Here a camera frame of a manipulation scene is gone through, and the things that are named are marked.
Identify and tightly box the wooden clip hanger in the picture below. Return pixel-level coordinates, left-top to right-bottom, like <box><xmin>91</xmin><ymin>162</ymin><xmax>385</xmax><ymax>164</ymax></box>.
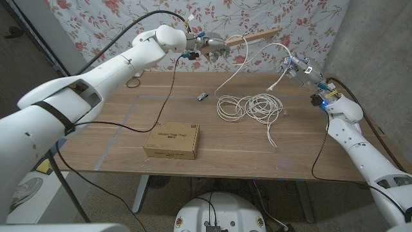
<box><xmin>200</xmin><ymin>27</ymin><xmax>281</xmax><ymax>55</ymax></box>

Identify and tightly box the white floor mat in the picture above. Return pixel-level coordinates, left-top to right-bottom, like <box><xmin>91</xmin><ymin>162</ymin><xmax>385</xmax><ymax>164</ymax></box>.
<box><xmin>6</xmin><ymin>170</ymin><xmax>70</xmax><ymax>224</ymax></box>

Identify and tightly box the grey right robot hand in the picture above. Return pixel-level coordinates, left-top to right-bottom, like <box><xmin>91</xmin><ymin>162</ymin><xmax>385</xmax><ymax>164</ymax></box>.
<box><xmin>278</xmin><ymin>54</ymin><xmax>324</xmax><ymax>93</ymax></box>

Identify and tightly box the white Ethernet cable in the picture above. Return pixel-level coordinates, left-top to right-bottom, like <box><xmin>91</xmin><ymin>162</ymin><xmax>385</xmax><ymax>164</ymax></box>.
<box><xmin>214</xmin><ymin>34</ymin><xmax>292</xmax><ymax>149</ymax></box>

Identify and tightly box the yellow black slipper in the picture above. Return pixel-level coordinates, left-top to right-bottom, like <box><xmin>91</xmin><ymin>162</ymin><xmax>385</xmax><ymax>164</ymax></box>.
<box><xmin>35</xmin><ymin>159</ymin><xmax>52</xmax><ymax>175</ymax></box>

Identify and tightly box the floral backdrop cloth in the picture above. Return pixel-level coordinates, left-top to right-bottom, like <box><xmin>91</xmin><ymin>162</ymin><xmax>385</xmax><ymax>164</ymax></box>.
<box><xmin>43</xmin><ymin>0</ymin><xmax>351</xmax><ymax>88</ymax></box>

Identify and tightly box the black door handle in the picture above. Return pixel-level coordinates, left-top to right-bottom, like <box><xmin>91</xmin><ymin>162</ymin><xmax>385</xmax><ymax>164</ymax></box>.
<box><xmin>5</xmin><ymin>26</ymin><xmax>24</xmax><ymax>39</ymax></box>

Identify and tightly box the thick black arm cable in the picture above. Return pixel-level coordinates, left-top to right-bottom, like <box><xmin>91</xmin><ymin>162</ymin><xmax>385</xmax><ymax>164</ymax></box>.
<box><xmin>326</xmin><ymin>76</ymin><xmax>408</xmax><ymax>173</ymax></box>
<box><xmin>48</xmin><ymin>9</ymin><xmax>192</xmax><ymax>224</ymax></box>

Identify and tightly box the black round fan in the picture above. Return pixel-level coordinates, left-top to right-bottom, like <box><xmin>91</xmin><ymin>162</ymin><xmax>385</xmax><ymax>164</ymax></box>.
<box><xmin>147</xmin><ymin>175</ymin><xmax>171</xmax><ymax>189</ymax></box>

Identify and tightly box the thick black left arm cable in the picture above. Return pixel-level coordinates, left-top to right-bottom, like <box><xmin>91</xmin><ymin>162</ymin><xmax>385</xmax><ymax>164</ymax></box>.
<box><xmin>48</xmin><ymin>9</ymin><xmax>192</xmax><ymax>224</ymax></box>

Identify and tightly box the grey sneaker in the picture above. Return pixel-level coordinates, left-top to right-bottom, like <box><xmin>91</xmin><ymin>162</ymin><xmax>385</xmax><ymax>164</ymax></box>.
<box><xmin>9</xmin><ymin>177</ymin><xmax>43</xmax><ymax>212</ymax></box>

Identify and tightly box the white floor cable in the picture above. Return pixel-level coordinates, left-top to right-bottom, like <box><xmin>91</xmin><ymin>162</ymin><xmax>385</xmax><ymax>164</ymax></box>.
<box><xmin>252</xmin><ymin>180</ymin><xmax>289</xmax><ymax>231</ymax></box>

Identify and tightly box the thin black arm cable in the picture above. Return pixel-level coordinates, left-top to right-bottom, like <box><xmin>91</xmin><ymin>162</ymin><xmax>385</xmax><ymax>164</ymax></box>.
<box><xmin>54</xmin><ymin>54</ymin><xmax>183</xmax><ymax>232</ymax></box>
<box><xmin>310</xmin><ymin>111</ymin><xmax>408</xmax><ymax>215</ymax></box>

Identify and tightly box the brown cardboard box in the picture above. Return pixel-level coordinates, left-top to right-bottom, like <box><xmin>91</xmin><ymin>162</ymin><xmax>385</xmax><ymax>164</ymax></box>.
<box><xmin>143</xmin><ymin>121</ymin><xmax>200</xmax><ymax>160</ymax></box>

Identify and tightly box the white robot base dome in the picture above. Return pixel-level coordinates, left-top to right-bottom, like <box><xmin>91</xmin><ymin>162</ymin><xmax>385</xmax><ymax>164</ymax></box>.
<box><xmin>173</xmin><ymin>192</ymin><xmax>267</xmax><ymax>232</ymax></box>

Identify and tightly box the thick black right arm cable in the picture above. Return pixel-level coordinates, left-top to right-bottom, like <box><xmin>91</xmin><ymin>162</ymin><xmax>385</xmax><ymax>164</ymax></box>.
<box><xmin>326</xmin><ymin>76</ymin><xmax>408</xmax><ymax>173</ymax></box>

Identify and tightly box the dark door rail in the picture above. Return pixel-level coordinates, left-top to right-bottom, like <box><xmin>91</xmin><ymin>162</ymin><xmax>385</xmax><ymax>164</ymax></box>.
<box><xmin>5</xmin><ymin>0</ymin><xmax>70</xmax><ymax>77</ymax></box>

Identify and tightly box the black cable on base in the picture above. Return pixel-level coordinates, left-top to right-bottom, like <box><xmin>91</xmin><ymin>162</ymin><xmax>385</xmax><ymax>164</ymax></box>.
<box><xmin>192</xmin><ymin>197</ymin><xmax>217</xmax><ymax>226</ymax></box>

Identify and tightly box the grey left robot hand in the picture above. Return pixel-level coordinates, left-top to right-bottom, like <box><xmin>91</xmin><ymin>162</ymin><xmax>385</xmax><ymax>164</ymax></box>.
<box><xmin>185</xmin><ymin>31</ymin><xmax>231</xmax><ymax>64</ymax></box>

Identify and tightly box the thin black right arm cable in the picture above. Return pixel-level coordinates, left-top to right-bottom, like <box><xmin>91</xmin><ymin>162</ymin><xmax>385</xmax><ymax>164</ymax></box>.
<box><xmin>310</xmin><ymin>111</ymin><xmax>408</xmax><ymax>215</ymax></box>

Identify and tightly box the white table leg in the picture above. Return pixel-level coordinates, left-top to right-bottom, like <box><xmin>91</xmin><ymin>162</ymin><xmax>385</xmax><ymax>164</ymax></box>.
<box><xmin>131</xmin><ymin>175</ymin><xmax>151</xmax><ymax>214</ymax></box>

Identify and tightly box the grey table leg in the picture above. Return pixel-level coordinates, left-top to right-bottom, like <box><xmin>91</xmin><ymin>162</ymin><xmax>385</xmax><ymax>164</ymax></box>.
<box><xmin>294</xmin><ymin>180</ymin><xmax>316</xmax><ymax>224</ymax></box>

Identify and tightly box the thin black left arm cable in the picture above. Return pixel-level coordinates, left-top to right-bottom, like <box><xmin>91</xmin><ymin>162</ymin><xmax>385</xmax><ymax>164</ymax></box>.
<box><xmin>54</xmin><ymin>54</ymin><xmax>183</xmax><ymax>232</ymax></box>

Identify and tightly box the white robot torso edge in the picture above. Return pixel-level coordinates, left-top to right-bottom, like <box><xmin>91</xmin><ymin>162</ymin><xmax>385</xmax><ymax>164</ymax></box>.
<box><xmin>0</xmin><ymin>223</ymin><xmax>131</xmax><ymax>232</ymax></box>

